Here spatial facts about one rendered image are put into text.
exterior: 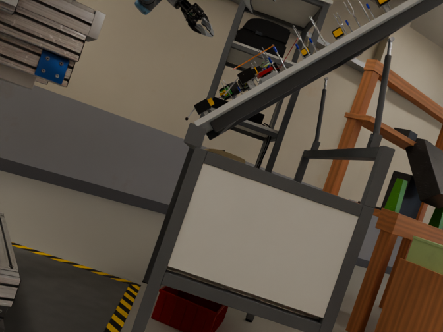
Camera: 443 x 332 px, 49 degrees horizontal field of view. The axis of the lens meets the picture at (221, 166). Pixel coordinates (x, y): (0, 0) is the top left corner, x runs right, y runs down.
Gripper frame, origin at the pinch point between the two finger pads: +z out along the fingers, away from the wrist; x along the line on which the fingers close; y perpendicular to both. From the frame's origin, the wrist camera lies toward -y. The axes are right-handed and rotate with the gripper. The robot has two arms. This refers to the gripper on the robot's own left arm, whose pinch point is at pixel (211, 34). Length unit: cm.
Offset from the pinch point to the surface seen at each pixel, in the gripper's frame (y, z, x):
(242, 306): 71, 76, -70
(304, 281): 72, 84, -50
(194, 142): 71, 29, -44
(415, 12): 61, 51, 42
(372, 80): -129, 91, 92
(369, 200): 73, 81, -18
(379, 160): 74, 74, -7
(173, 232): 71, 44, -68
